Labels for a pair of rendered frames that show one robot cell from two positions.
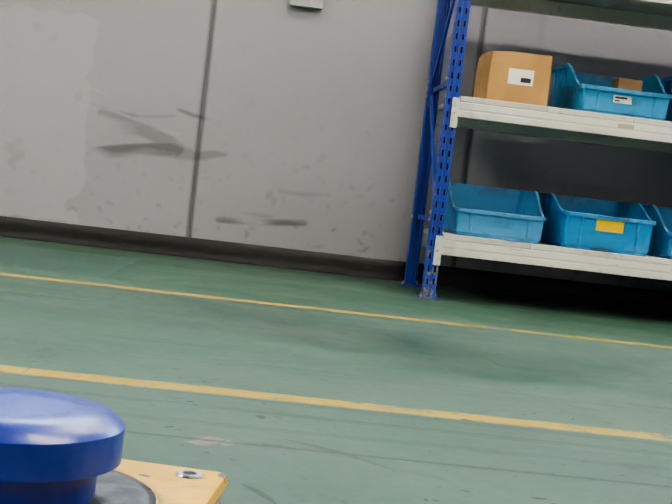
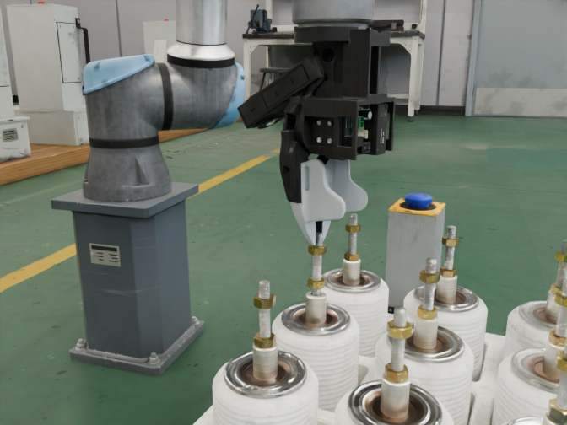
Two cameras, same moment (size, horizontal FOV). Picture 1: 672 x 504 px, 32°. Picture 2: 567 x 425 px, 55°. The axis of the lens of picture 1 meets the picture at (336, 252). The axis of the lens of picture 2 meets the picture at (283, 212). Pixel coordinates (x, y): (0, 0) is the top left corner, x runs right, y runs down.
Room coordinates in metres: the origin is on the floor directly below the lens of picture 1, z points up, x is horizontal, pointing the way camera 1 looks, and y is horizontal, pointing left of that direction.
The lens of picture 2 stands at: (0.31, -0.74, 0.52)
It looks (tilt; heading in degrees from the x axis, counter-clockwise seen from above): 16 degrees down; 112
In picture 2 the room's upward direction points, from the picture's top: straight up
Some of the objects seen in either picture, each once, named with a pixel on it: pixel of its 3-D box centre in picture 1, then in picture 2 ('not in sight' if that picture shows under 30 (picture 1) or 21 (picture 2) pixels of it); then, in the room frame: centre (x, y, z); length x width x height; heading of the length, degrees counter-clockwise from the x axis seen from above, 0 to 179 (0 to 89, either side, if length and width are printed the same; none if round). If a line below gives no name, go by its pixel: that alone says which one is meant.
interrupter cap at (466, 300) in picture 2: not in sight; (445, 298); (0.27, -0.12, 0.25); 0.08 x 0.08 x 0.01
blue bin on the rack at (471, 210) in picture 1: (488, 211); not in sight; (4.85, -0.61, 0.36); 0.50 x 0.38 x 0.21; 5
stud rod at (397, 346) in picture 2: not in sight; (397, 352); (0.25, -0.36, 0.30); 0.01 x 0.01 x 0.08
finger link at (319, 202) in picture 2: not in sight; (321, 206); (0.15, -0.25, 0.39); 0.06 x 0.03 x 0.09; 163
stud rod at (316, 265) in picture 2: not in sight; (316, 266); (0.14, -0.23, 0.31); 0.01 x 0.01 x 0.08
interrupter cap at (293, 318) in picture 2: not in sight; (315, 319); (0.14, -0.23, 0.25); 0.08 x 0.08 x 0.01
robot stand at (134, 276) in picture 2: not in sight; (135, 270); (-0.29, 0.02, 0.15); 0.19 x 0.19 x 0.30; 4
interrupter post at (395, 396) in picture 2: not in sight; (395, 395); (0.25, -0.36, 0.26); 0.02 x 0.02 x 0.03
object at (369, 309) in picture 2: not in sight; (348, 344); (0.15, -0.12, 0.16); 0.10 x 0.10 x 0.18
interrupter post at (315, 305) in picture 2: not in sight; (315, 308); (0.14, -0.23, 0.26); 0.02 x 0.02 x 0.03
